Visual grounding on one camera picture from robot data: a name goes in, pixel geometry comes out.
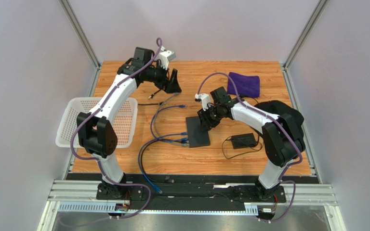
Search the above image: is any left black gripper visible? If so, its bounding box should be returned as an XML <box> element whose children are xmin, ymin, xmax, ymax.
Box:
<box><xmin>144</xmin><ymin>61</ymin><xmax>181</xmax><ymax>94</ymax></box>

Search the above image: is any black network switch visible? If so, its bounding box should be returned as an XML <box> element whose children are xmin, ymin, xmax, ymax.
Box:
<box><xmin>185</xmin><ymin>116</ymin><xmax>211</xmax><ymax>148</ymax></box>

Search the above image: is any thin black power cord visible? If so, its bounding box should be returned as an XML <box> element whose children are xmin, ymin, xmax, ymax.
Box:
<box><xmin>221</xmin><ymin>134</ymin><xmax>265</xmax><ymax>160</ymax></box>

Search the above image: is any black cable teal plug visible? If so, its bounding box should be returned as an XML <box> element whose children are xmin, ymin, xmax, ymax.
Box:
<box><xmin>138</xmin><ymin>90</ymin><xmax>163</xmax><ymax>106</ymax></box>

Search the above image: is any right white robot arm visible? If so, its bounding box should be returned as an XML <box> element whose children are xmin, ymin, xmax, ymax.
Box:
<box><xmin>195</xmin><ymin>87</ymin><xmax>305</xmax><ymax>201</ymax></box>

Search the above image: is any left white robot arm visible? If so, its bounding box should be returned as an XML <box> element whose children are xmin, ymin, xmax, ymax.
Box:
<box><xmin>71</xmin><ymin>47</ymin><xmax>182</xmax><ymax>197</ymax></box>

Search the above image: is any black power adapter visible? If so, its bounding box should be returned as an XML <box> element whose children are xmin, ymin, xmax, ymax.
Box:
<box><xmin>230</xmin><ymin>133</ymin><xmax>258</xmax><ymax>149</ymax></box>

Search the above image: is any purple cloth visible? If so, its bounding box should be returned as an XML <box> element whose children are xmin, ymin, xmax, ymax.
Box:
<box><xmin>229</xmin><ymin>72</ymin><xmax>260</xmax><ymax>98</ymax></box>

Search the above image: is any white plastic basket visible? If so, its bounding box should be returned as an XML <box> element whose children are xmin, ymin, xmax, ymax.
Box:
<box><xmin>55</xmin><ymin>97</ymin><xmax>139</xmax><ymax>149</ymax></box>

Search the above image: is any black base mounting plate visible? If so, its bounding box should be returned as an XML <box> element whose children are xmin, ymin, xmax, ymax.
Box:
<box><xmin>95</xmin><ymin>174</ymin><xmax>320</xmax><ymax>212</ymax></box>

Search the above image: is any black round cap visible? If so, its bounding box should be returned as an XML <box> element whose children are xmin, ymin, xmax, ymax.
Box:
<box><xmin>254</xmin><ymin>100</ymin><xmax>304</xmax><ymax>137</ymax></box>

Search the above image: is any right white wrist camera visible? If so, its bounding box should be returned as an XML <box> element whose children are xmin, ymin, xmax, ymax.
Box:
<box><xmin>195</xmin><ymin>93</ymin><xmax>211</xmax><ymax>111</ymax></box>

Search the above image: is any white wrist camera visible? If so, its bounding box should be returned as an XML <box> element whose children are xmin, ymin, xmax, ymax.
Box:
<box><xmin>195</xmin><ymin>93</ymin><xmax>211</xmax><ymax>111</ymax></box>
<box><xmin>157</xmin><ymin>46</ymin><xmax>176</xmax><ymax>70</ymax></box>

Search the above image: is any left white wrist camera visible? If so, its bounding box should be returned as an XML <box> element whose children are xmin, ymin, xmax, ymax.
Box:
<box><xmin>157</xmin><ymin>46</ymin><xmax>176</xmax><ymax>70</ymax></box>

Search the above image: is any grey ethernet cable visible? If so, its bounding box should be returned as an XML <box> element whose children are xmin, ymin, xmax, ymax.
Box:
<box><xmin>154</xmin><ymin>92</ymin><xmax>190</xmax><ymax>148</ymax></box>

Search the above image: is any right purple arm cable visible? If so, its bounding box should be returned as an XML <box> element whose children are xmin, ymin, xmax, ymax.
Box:
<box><xmin>196</xmin><ymin>72</ymin><xmax>304</xmax><ymax>224</ymax></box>

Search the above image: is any black ethernet cable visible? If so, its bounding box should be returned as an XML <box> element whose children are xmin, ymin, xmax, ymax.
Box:
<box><xmin>140</xmin><ymin>138</ymin><xmax>189</xmax><ymax>184</ymax></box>

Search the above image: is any blue ethernet cable lower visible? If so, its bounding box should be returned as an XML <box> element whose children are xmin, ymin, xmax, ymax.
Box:
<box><xmin>137</xmin><ymin>133</ymin><xmax>189</xmax><ymax>195</ymax></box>

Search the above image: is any aluminium frame rail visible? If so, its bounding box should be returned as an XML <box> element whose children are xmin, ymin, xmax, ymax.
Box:
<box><xmin>38</xmin><ymin>180</ymin><xmax>346</xmax><ymax>231</ymax></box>

